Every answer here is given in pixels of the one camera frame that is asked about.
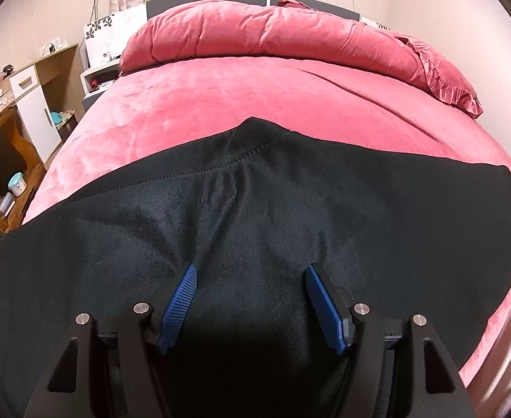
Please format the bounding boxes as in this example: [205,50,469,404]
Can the black pants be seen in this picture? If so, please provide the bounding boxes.
[0,118,511,417]

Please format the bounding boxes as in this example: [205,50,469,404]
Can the light blue cup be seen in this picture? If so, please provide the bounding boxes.
[8,172,27,197]

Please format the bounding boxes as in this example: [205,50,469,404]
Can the pink velvet bed sheet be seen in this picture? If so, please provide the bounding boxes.
[29,57,511,384]

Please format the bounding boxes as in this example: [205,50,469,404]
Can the wooden desk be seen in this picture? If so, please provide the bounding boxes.
[0,106,46,235]

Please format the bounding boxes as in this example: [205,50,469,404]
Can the white bedside table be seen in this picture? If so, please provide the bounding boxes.
[80,59,120,111]

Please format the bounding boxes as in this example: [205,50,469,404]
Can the wooden and white cabinet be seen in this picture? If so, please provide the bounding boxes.
[8,44,85,162]

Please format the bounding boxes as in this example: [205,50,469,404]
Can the white floral panel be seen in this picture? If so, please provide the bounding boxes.
[84,4,147,67]

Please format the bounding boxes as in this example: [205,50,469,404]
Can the pink folded duvet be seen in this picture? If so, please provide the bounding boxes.
[119,0,484,118]

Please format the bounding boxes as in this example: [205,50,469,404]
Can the grey headboard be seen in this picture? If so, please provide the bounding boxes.
[146,0,360,21]

